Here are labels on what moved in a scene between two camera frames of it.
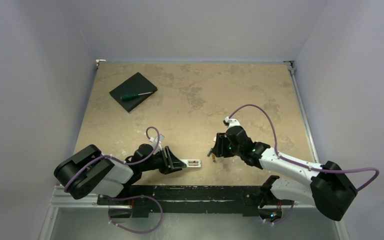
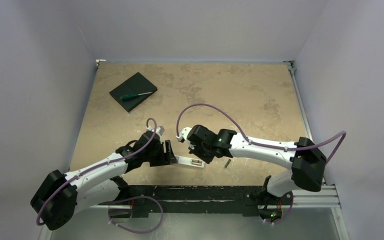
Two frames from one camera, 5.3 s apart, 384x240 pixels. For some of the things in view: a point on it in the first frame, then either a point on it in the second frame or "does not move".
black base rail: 145,200 does not move
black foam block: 137,84 does not move
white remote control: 192,163 does not move
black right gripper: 220,145 -> 194,145
